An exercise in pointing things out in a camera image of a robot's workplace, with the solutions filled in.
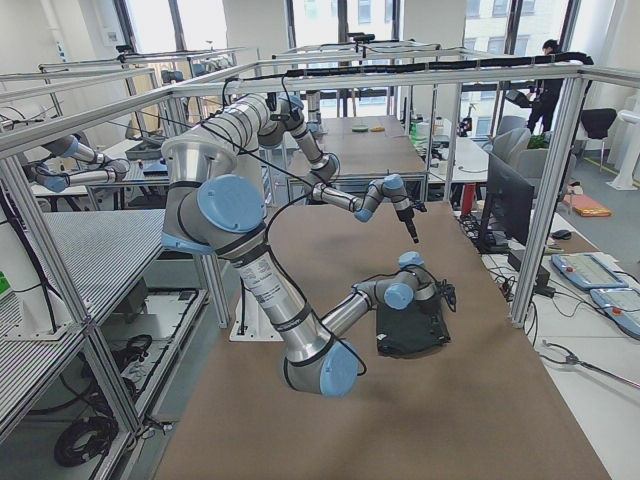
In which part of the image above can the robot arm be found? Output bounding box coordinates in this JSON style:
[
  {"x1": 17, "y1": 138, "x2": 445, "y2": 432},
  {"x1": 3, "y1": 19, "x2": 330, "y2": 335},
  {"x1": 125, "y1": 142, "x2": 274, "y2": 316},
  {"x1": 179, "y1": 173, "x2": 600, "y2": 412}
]
[
  {"x1": 161, "y1": 134, "x2": 441, "y2": 397},
  {"x1": 200, "y1": 93, "x2": 419, "y2": 243}
]

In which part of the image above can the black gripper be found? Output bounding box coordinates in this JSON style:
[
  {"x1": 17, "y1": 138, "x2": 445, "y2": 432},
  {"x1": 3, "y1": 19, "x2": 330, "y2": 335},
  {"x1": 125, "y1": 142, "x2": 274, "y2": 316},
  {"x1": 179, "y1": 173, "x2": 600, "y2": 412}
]
[
  {"x1": 397, "y1": 207, "x2": 420, "y2": 244},
  {"x1": 422, "y1": 284, "x2": 442, "y2": 315}
]

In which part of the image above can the overhead aluminium frame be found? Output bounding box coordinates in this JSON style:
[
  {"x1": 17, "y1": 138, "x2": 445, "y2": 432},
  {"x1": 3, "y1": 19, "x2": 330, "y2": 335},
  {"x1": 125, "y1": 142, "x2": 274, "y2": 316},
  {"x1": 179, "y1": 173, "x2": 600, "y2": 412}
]
[{"x1": 1, "y1": 52, "x2": 593, "y2": 159}]

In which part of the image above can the standing person in black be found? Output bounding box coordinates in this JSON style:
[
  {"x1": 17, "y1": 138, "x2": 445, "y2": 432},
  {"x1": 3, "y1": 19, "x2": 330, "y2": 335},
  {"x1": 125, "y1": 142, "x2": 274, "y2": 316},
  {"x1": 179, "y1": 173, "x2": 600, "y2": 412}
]
[{"x1": 524, "y1": 38, "x2": 569, "y2": 135}]

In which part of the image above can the aluminium frame post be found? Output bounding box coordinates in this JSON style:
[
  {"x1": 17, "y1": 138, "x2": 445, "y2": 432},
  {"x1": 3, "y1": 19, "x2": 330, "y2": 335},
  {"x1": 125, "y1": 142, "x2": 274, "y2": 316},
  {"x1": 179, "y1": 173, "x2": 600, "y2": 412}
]
[{"x1": 509, "y1": 77, "x2": 588, "y2": 328}]

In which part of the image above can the black Huawei monitor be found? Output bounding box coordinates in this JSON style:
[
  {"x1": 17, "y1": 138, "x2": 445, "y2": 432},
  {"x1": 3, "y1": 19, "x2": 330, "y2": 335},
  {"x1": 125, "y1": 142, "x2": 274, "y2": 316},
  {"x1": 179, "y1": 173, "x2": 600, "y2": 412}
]
[{"x1": 476, "y1": 154, "x2": 535, "y2": 254}]

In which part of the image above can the black power adapter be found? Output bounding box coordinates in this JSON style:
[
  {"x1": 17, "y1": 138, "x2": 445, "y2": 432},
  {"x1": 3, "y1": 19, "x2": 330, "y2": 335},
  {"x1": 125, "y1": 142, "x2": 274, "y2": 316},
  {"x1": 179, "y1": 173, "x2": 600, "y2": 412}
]
[{"x1": 507, "y1": 248, "x2": 556, "y2": 299}]

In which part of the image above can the teach pendant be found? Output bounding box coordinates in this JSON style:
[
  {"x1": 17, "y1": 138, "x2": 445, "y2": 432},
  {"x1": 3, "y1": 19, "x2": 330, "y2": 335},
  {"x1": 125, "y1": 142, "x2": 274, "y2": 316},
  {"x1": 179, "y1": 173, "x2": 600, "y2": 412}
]
[
  {"x1": 590, "y1": 287, "x2": 640, "y2": 340},
  {"x1": 551, "y1": 253, "x2": 628, "y2": 290}
]

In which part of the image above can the metal reacher grabber tool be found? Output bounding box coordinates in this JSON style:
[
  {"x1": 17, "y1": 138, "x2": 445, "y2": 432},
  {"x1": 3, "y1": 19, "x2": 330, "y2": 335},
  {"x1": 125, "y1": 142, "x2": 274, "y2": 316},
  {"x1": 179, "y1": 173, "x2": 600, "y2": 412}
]
[{"x1": 539, "y1": 340, "x2": 639, "y2": 389}]

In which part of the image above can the black graphic t-shirt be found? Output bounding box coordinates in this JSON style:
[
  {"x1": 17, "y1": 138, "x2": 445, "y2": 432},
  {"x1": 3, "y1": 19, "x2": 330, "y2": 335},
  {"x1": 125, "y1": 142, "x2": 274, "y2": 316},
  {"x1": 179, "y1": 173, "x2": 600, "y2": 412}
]
[{"x1": 376, "y1": 300, "x2": 451, "y2": 358}]

